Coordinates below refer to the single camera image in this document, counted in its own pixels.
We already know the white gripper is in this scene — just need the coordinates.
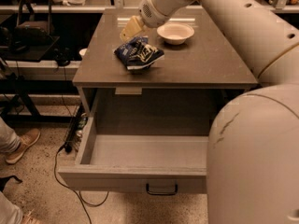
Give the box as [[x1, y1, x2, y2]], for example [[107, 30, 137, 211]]
[[120, 0, 195, 42]]

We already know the blue chip bag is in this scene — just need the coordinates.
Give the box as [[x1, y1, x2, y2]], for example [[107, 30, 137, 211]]
[[114, 36, 164, 71]]

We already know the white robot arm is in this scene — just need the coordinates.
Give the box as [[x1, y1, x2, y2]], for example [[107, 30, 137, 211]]
[[121, 0, 299, 224]]

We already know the grey counter cabinet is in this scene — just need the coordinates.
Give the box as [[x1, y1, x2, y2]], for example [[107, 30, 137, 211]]
[[73, 7, 257, 110]]

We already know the black bag on table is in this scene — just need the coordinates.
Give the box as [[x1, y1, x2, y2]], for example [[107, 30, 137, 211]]
[[14, 0, 53, 46]]

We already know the open grey drawer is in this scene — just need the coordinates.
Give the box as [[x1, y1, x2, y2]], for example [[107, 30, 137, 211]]
[[58, 89, 218, 194]]

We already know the white paper bowl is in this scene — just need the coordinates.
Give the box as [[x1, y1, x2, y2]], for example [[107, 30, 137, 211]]
[[157, 22, 194, 45]]

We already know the small white cup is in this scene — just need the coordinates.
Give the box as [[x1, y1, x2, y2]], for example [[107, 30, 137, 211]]
[[79, 49, 87, 58]]

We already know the black power strip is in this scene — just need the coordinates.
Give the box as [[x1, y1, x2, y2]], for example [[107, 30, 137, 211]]
[[63, 105, 84, 153]]

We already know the black side table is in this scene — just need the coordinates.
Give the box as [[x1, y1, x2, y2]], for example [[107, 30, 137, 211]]
[[0, 36, 59, 120]]

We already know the tan shoe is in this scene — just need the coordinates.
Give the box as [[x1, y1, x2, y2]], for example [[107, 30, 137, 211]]
[[6, 129, 40, 164]]

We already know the grey trouser leg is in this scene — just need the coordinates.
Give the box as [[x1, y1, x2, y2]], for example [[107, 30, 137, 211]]
[[0, 118, 21, 153]]

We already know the black drawer handle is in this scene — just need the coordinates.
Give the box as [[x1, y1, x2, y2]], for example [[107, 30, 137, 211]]
[[146, 183, 178, 196]]

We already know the black floor cable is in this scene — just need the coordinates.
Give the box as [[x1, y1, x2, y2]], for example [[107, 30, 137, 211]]
[[53, 144, 110, 224]]

